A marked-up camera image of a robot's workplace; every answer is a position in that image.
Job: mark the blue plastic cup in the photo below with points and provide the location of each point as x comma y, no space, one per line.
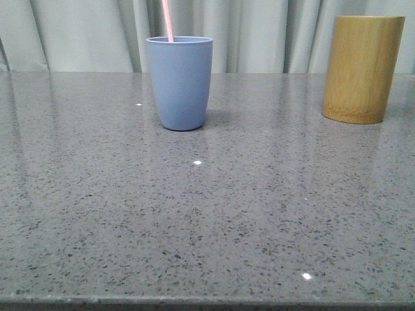
180,73

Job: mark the bamboo wooden cup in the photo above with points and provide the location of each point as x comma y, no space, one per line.
361,66

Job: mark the grey-white curtain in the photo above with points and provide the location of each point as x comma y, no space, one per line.
249,36

